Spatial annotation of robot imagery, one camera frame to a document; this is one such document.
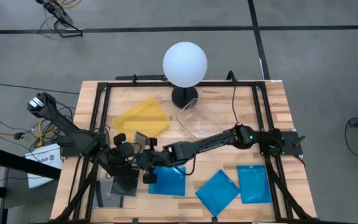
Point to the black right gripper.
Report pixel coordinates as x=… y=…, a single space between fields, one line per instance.
x=154 y=158

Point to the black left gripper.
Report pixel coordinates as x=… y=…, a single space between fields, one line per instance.
x=124 y=155

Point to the clear black CD jewel case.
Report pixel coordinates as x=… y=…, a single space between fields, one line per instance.
x=126 y=186
x=104 y=196
x=141 y=141

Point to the yellow plastic bag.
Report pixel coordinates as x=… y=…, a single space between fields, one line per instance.
x=148 y=118

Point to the blue plastic bag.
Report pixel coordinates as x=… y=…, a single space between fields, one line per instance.
x=217 y=193
x=253 y=185
x=169 y=182

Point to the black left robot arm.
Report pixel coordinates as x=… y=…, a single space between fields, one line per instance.
x=67 y=124

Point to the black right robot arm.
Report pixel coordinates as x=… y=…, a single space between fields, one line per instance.
x=213 y=141

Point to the clear plastic bin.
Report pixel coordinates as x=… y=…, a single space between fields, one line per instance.
x=197 y=121

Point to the black power strip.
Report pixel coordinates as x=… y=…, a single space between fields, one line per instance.
x=141 y=77

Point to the white cardboard box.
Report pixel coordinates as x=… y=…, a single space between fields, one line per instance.
x=39 y=182

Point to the black floor beam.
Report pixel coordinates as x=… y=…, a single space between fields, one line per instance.
x=20 y=161

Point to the black floor stand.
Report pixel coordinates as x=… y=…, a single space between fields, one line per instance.
x=61 y=18

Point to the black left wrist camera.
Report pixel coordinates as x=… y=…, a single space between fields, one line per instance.
x=120 y=139

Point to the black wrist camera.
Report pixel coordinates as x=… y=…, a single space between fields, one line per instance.
x=120 y=139
x=149 y=178

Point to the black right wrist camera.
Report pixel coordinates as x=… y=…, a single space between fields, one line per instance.
x=149 y=178

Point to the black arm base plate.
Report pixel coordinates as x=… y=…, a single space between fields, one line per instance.
x=294 y=146
x=65 y=152

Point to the black aluminium table frame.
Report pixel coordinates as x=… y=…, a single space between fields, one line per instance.
x=129 y=84

